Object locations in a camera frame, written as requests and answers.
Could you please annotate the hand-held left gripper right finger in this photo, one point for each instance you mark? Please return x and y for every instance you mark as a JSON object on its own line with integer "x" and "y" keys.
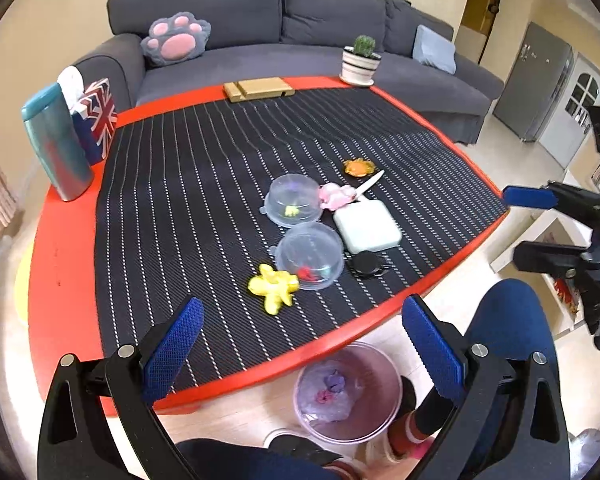
{"x": 435, "y": 350}

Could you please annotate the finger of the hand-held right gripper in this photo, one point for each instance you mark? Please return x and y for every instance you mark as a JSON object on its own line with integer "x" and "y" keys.
{"x": 527, "y": 196}
{"x": 545, "y": 259}

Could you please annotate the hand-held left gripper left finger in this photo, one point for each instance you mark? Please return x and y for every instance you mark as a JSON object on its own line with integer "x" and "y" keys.
{"x": 175, "y": 345}

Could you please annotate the translucent pink trash bin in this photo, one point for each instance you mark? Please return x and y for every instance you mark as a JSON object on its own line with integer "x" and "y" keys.
{"x": 375, "y": 375}

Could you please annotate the black round disc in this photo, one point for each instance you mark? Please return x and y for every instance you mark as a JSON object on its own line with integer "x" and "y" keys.
{"x": 366, "y": 263}

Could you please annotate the yellow splat toy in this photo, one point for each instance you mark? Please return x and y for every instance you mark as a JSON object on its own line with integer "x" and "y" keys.
{"x": 272, "y": 287}

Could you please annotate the white square box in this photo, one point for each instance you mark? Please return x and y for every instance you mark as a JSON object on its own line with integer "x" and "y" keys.
{"x": 367, "y": 226}

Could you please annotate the clear round container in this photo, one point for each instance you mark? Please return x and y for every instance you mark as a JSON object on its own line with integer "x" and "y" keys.
{"x": 292, "y": 200}
{"x": 307, "y": 255}

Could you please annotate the person's right leg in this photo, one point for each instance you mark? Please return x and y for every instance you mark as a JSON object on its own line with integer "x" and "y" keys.
{"x": 510, "y": 310}

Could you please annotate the person's leg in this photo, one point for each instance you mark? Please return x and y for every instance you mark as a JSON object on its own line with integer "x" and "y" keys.
{"x": 240, "y": 457}
{"x": 510, "y": 310}

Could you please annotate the white panelled door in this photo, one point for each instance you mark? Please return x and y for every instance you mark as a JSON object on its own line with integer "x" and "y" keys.
{"x": 575, "y": 110}

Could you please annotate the grey refrigerator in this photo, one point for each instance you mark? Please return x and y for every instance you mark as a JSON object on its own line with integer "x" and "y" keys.
{"x": 532, "y": 82}

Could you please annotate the crumpled clear plastic bag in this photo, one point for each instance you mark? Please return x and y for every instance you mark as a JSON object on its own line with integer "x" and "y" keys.
{"x": 330, "y": 395}

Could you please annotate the person's left leg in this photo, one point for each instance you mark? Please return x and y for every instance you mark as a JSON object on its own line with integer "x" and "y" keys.
{"x": 240, "y": 457}

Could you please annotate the white plastic knife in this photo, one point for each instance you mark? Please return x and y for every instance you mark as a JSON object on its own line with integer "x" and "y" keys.
{"x": 370, "y": 183}

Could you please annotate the yellow round object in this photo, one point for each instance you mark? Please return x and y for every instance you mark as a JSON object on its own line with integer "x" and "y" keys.
{"x": 22, "y": 285}

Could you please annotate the white patterned cloth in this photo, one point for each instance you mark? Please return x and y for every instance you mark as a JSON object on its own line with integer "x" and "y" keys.
{"x": 595, "y": 452}

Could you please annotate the orange flat toy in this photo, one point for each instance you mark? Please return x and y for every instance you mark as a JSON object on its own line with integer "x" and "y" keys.
{"x": 358, "y": 167}

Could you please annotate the light blue cushion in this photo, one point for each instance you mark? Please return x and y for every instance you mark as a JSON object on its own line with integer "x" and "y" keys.
{"x": 435, "y": 49}

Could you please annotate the black striped table mat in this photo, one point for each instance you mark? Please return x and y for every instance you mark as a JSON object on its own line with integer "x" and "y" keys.
{"x": 205, "y": 160}

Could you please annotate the wooden doorway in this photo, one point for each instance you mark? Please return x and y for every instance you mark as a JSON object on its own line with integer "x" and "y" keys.
{"x": 485, "y": 5}

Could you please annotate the potted cactus in striped pot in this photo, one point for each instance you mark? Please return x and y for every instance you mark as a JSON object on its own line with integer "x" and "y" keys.
{"x": 361, "y": 62}

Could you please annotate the teal bottle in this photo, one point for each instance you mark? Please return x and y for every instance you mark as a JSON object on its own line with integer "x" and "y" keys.
{"x": 55, "y": 145}

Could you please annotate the flag print tissue box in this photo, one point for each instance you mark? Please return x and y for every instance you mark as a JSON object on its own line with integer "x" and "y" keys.
{"x": 99, "y": 117}

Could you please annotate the wooden phone stand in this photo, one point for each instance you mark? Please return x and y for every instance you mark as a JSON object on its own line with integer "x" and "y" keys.
{"x": 262, "y": 87}

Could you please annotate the dark grey sofa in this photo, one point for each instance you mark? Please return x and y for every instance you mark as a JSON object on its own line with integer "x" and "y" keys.
{"x": 280, "y": 65}

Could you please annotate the grey pink paw cushion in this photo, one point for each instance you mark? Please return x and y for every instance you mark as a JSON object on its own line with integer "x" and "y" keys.
{"x": 175, "y": 42}

